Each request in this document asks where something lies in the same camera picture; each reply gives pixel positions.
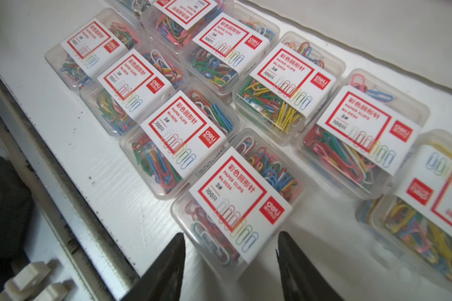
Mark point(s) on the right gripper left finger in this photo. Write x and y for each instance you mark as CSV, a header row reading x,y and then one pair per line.
x,y
163,280

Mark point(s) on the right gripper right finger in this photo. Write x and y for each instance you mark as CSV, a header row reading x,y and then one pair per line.
x,y
300,279

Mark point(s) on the paper clip box thirteenth removed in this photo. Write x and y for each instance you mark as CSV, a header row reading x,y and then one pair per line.
x,y
232,211

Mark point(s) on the paper clip box twelfth removed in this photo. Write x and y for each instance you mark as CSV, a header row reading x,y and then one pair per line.
x,y
181,139

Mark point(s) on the paper clip box eleventh removed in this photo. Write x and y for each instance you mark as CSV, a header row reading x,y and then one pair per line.
x,y
133,87

